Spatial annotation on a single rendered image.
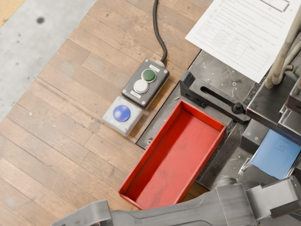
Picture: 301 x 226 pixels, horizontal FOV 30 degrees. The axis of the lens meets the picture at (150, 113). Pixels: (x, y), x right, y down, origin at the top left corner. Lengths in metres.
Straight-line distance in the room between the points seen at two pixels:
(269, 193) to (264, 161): 0.25
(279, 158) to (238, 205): 0.31
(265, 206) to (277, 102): 0.22
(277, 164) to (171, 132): 0.26
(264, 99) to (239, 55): 0.32
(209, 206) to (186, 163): 0.40
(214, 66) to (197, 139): 0.19
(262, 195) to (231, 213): 0.08
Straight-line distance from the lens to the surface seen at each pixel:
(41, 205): 1.29
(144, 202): 1.25
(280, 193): 0.93
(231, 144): 1.28
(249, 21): 1.41
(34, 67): 2.44
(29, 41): 2.50
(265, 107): 1.06
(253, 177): 1.06
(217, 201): 0.88
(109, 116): 1.28
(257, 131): 1.21
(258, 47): 1.38
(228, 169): 1.27
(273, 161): 1.19
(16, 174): 1.32
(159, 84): 1.30
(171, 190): 1.25
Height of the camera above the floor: 2.13
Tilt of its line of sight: 69 degrees down
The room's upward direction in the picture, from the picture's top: 12 degrees counter-clockwise
